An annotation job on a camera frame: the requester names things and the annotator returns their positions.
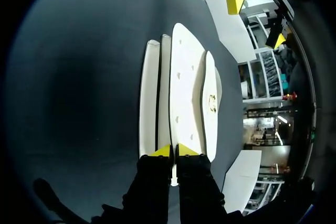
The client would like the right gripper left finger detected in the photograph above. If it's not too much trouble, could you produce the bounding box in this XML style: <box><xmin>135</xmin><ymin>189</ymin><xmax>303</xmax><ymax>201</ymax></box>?
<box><xmin>122</xmin><ymin>144</ymin><xmax>174</xmax><ymax>224</ymax></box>

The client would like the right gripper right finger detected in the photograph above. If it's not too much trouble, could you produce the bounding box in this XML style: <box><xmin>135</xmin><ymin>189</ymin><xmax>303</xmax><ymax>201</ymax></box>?
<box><xmin>175</xmin><ymin>142</ymin><xmax>229</xmax><ymax>224</ymax></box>

